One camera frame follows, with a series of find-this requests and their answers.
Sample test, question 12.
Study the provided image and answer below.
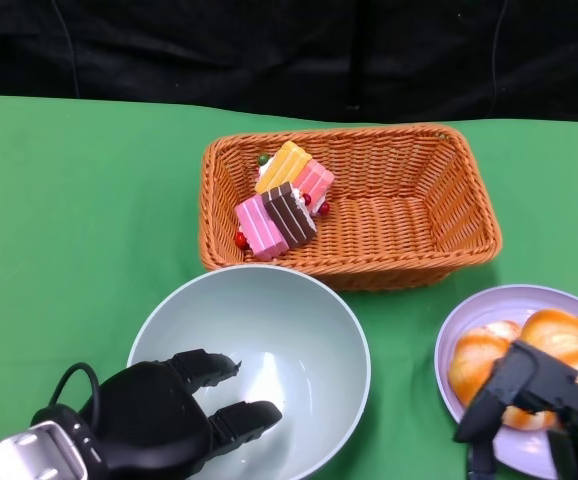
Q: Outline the green table cloth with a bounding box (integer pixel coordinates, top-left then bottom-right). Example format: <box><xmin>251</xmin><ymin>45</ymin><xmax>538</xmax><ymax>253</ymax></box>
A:
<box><xmin>0</xmin><ymin>93</ymin><xmax>578</xmax><ymax>480</ymax></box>

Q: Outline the large twisted bread roll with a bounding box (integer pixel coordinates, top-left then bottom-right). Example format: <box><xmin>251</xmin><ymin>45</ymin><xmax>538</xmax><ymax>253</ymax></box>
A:
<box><xmin>448</xmin><ymin>319</ymin><xmax>560</xmax><ymax>432</ymax></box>

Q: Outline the magenta pink cake slice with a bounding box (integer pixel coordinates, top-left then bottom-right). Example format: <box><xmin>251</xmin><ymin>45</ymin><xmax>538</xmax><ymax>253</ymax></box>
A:
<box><xmin>233</xmin><ymin>193</ymin><xmax>290</xmax><ymax>261</ymax></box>

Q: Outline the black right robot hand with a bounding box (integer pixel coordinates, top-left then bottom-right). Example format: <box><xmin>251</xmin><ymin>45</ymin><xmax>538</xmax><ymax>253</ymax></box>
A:
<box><xmin>453</xmin><ymin>339</ymin><xmax>578</xmax><ymax>480</ymax></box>

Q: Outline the lavender plate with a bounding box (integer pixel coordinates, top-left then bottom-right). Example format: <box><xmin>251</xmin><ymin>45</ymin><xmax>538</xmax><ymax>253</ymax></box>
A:
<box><xmin>433</xmin><ymin>284</ymin><xmax>578</xmax><ymax>480</ymax></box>

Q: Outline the brown chocolate cake slice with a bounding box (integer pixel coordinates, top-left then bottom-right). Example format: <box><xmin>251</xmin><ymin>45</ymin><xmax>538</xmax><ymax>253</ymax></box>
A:
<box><xmin>261</xmin><ymin>181</ymin><xmax>319</xmax><ymax>249</ymax></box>

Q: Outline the oval glazed bread roll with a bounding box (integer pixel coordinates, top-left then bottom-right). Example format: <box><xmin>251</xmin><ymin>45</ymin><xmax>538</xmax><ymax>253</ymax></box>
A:
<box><xmin>520</xmin><ymin>308</ymin><xmax>578</xmax><ymax>396</ymax></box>

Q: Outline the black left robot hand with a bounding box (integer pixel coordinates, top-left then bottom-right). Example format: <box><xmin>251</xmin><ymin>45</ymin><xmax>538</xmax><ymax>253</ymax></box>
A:
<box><xmin>81</xmin><ymin>348</ymin><xmax>284</xmax><ymax>480</ymax></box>

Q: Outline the salmon pink cake slice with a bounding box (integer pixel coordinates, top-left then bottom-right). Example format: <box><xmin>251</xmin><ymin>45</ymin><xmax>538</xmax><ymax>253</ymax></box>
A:
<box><xmin>291</xmin><ymin>159</ymin><xmax>336</xmax><ymax>217</ymax></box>

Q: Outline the yellow layered cake slice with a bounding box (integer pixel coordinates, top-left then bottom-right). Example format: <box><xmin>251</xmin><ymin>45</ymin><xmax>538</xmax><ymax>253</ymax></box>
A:
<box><xmin>254</xmin><ymin>140</ymin><xmax>314</xmax><ymax>195</ymax></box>

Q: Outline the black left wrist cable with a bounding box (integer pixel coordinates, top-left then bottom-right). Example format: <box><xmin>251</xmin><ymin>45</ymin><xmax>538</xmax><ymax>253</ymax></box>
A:
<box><xmin>48</xmin><ymin>362</ymin><xmax>103</xmax><ymax>426</ymax></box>

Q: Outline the black backdrop curtain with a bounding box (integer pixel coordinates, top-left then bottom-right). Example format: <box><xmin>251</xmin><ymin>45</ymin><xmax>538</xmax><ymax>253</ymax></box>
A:
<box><xmin>0</xmin><ymin>0</ymin><xmax>578</xmax><ymax>124</ymax></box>

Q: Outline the orange wicker basket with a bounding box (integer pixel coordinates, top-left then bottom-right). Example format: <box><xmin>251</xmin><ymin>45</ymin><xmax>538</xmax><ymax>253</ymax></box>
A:
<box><xmin>198</xmin><ymin>124</ymin><xmax>503</xmax><ymax>291</ymax></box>

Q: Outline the pale green bowl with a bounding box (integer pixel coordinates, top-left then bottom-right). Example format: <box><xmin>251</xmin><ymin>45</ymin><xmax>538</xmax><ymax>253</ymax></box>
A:
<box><xmin>126</xmin><ymin>264</ymin><xmax>372</xmax><ymax>480</ymax></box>

